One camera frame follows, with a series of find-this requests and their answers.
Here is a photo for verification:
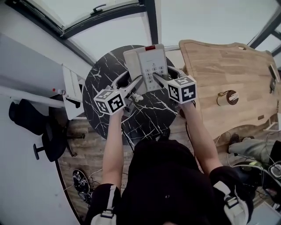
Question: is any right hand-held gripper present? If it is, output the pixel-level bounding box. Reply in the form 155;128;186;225
152;65;198;104

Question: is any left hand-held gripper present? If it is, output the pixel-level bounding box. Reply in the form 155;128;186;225
94;71;144;116

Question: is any white telephone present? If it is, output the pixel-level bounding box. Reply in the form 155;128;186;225
122;43;169;93

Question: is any person's right forearm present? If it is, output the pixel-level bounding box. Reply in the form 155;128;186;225
177;100;224;176

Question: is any person's left forearm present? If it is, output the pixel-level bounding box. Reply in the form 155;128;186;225
101;111;125;187

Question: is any round black marble table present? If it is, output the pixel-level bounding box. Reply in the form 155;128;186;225
82;44;183;141

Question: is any black framed window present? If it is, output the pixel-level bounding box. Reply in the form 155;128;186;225
4;0;281;58

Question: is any light wooden table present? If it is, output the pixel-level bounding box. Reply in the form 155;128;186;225
178;39;281;141

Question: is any white side desk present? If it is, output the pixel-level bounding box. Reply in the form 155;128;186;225
0;33;85;121

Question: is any person's black shirt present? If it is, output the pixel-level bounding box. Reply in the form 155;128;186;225
84;139;255;225

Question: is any black office chair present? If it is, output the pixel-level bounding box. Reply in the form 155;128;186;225
8;98;86;163

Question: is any black floor equipment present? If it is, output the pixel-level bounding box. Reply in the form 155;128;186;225
232;160;281;205

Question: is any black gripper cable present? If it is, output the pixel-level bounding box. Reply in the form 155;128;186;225
185;120;196;159

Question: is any black window handle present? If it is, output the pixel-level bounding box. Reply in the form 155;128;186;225
92;4;107;13

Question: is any grey harness strap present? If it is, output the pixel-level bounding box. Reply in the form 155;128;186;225
212;180;249;225
91;184;117;225

